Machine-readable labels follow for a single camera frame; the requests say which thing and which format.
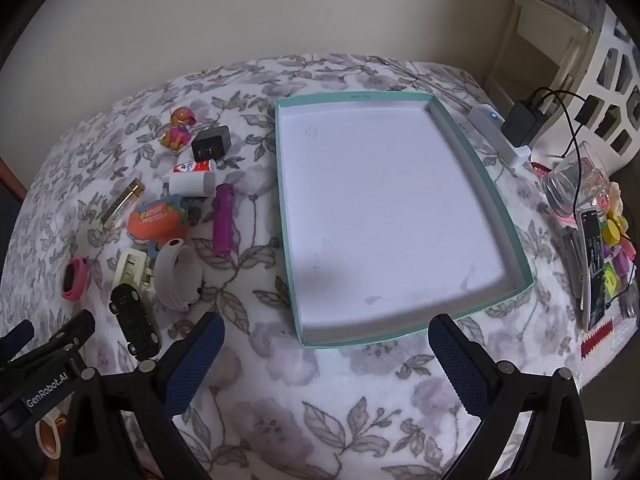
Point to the grey phone stand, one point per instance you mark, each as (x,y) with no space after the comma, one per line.
(572,255)

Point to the pile of colourful plastic toys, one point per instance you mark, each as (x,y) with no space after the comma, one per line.
(614,225)

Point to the salmon and blue plastic toy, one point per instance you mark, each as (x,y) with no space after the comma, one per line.
(155,220)

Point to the white lattice basket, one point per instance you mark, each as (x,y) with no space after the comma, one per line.
(600,40)

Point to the clear glass cup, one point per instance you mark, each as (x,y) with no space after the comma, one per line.
(560,190)

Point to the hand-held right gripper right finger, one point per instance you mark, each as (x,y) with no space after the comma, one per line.
(460,365)

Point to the white charger cube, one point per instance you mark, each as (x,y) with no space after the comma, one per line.
(192,183)

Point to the reddish brown board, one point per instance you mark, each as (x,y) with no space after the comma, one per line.
(12,180)

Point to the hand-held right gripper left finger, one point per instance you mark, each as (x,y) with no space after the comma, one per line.
(195,360)

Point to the pink dog toy figure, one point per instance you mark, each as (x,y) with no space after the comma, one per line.
(177,130)

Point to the black toy car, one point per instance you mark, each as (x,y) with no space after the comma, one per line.
(135,322)

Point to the purple lighter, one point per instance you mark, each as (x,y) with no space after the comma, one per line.
(222,220)

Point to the white power strip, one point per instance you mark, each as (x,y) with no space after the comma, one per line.
(492,130)

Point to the floral blanket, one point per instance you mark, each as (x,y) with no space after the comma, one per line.
(300,385)

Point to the pink smartwatch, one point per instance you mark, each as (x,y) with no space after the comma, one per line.
(75,280)

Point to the black smartphone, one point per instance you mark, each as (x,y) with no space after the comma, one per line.
(595,260)

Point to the black plugged power adapter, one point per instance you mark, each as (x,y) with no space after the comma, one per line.
(522,122)

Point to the white smartwatch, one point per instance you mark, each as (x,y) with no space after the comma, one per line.
(175,280)

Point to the cream hair claw clip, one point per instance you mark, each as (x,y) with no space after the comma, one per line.
(129,267)

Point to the white tape roll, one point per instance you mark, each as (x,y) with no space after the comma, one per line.
(44,442)

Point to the teal cardboard box lid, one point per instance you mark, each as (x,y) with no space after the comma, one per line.
(375,200)

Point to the black charger adapter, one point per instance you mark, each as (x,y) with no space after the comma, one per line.
(211,144)

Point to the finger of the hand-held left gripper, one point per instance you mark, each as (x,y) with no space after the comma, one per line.
(15,337)
(75,329)

